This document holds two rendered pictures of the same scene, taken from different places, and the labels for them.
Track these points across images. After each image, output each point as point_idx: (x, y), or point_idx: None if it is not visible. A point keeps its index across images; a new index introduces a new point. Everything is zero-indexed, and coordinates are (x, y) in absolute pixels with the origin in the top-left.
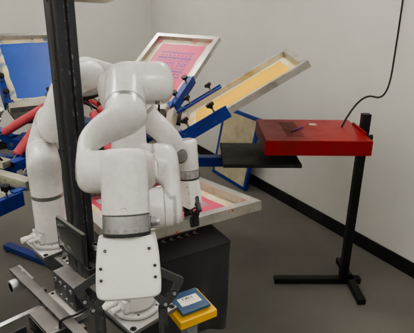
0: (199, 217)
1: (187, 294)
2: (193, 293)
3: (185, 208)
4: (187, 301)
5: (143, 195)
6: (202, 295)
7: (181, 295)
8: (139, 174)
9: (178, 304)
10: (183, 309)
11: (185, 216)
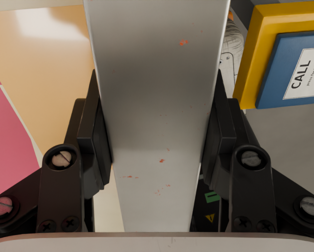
0: (213, 94)
1: (287, 70)
2: (297, 54)
3: (93, 225)
4: (309, 80)
5: None
6: (304, 17)
7: (277, 84)
8: None
9: (299, 99)
10: None
11: (110, 161)
